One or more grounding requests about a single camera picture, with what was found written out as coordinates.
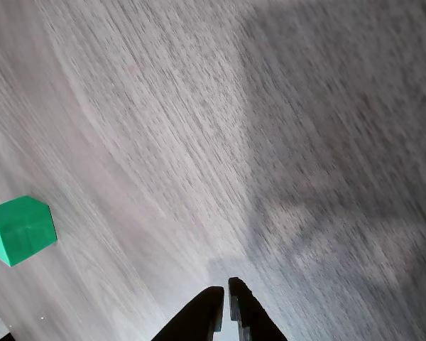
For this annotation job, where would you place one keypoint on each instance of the green cube block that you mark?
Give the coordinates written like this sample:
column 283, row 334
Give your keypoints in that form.
column 21, row 229

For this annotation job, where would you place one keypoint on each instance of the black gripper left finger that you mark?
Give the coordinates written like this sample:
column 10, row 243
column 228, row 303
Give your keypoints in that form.
column 199, row 316

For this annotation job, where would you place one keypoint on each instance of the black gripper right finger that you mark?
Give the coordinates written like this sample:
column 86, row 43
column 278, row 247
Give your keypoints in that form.
column 250, row 316

